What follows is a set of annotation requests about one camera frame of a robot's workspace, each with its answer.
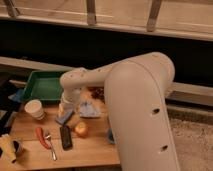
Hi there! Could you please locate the silver fork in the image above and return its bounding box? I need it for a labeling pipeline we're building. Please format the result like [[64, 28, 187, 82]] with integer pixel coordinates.
[[45, 131, 57, 161]]

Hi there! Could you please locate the blue cup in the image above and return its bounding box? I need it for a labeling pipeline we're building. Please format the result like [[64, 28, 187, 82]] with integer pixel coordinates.
[[107, 129, 115, 144]]

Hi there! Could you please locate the light blue cloth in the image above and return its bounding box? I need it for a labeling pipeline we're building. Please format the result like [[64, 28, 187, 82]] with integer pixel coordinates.
[[79, 101, 101, 118]]

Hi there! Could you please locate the yellow red apple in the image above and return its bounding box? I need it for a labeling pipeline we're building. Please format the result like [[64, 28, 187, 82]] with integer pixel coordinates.
[[74, 122, 89, 138]]

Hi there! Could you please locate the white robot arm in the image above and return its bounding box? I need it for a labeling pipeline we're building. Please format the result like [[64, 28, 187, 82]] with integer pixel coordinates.
[[60, 52, 180, 171]]

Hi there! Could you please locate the white paper cup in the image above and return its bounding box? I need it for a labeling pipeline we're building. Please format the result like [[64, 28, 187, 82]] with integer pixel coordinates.
[[24, 99, 45, 120]]

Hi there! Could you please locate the red handled tool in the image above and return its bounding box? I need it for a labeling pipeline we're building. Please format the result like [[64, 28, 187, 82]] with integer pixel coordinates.
[[36, 127, 50, 150]]

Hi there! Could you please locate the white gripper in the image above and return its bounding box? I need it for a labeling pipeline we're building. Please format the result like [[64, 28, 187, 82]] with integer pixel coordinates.
[[58, 92, 80, 117]]

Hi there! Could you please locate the yellow brush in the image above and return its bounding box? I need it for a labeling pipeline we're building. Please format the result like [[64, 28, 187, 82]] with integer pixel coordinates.
[[0, 134, 16, 163]]

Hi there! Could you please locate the blue sponge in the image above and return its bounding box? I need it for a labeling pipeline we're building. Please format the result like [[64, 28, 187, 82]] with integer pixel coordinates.
[[55, 111, 74, 125]]

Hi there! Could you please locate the green plastic tray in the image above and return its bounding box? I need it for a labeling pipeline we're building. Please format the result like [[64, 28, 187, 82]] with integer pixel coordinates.
[[22, 71, 63, 103]]

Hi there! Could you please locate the black eraser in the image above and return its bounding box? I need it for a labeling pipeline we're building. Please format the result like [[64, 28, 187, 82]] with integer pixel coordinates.
[[60, 125, 73, 150]]

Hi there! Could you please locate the blue object beside tray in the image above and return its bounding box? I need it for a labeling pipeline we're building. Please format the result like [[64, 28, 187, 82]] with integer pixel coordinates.
[[9, 89, 23, 103]]

